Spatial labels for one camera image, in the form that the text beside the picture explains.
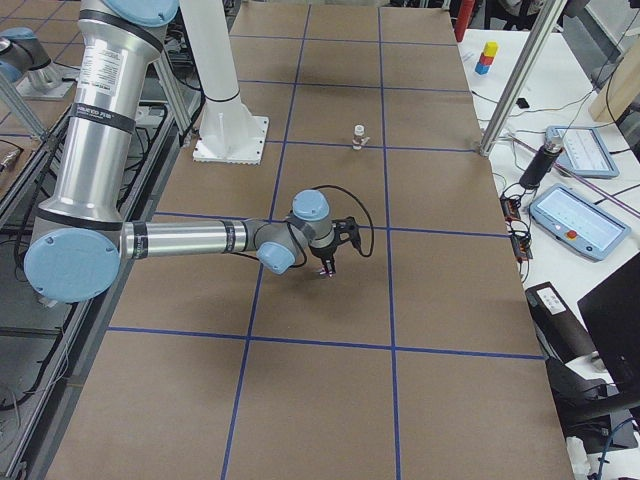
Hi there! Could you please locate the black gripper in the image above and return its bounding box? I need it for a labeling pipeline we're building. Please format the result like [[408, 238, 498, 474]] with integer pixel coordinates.
[[309, 239, 339, 275]]

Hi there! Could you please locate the white PPR valve metal handle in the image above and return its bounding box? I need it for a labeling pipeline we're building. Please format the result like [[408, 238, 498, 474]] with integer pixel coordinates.
[[352, 124, 370, 151]]

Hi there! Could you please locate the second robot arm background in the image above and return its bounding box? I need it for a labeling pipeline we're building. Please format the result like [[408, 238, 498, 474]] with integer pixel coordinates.
[[1, 27, 78, 101]]

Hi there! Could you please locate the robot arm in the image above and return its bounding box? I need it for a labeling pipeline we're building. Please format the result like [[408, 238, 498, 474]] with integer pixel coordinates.
[[23, 1, 338, 303]]

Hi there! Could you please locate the black water bottle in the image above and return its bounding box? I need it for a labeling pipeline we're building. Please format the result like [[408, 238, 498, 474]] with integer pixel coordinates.
[[518, 137, 563, 190]]

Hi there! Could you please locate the blue wooden block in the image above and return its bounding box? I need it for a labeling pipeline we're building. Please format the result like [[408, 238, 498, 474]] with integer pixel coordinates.
[[474, 62, 491, 75]]

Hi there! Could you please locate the small black box device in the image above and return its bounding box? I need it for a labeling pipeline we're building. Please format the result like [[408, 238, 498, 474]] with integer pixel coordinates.
[[516, 98, 530, 109]]

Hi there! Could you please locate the near blue teach pendant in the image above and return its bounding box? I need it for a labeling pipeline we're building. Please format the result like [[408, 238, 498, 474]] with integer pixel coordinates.
[[529, 184, 631, 261]]

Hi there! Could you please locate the blue teach pendant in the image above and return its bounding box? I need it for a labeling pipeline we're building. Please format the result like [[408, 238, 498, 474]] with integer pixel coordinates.
[[545, 125, 620, 179], [529, 184, 631, 261]]

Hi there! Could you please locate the red wooden block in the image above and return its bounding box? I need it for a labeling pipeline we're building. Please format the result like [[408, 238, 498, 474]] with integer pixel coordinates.
[[478, 53, 495, 67]]

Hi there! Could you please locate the yellow wooden block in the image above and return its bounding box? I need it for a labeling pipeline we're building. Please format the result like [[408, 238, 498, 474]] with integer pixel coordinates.
[[482, 41, 499, 58]]

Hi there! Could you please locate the far blue teach pendant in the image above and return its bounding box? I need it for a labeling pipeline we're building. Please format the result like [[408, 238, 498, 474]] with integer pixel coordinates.
[[545, 125, 620, 179]]

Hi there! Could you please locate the black monitor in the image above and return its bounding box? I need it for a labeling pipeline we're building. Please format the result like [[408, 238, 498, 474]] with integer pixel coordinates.
[[578, 254, 639, 392]]

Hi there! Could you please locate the red cylinder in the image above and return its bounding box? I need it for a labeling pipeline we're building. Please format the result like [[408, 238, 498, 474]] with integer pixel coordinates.
[[454, 0, 476, 43]]

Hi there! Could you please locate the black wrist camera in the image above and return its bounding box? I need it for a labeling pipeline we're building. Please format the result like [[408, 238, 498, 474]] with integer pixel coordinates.
[[333, 216, 362, 253]]

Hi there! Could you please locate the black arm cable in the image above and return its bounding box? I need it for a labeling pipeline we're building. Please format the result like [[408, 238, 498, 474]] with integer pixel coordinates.
[[234, 184, 376, 268]]

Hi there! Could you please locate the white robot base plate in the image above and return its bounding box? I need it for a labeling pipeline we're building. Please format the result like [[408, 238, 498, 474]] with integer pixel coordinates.
[[193, 114, 269, 165]]

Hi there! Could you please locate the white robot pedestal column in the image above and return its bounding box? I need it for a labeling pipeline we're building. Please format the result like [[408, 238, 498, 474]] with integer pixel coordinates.
[[180, 0, 245, 123]]

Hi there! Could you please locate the aluminium frame post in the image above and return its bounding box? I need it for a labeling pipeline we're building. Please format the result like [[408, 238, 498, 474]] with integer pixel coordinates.
[[478, 0, 567, 157]]

